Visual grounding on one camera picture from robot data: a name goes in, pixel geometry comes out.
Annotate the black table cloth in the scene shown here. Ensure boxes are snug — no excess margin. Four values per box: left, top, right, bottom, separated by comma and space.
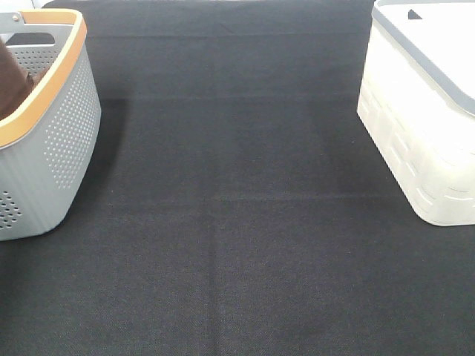
1, 1, 474, 355

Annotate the white plastic storage basket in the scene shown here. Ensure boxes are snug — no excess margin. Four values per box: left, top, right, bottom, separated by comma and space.
357, 1, 474, 226

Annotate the grey perforated laundry basket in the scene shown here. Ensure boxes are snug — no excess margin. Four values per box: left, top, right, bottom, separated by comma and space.
1, 9, 101, 240

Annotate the brown microfibre towel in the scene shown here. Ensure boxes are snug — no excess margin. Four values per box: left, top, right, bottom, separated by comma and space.
0, 41, 48, 119

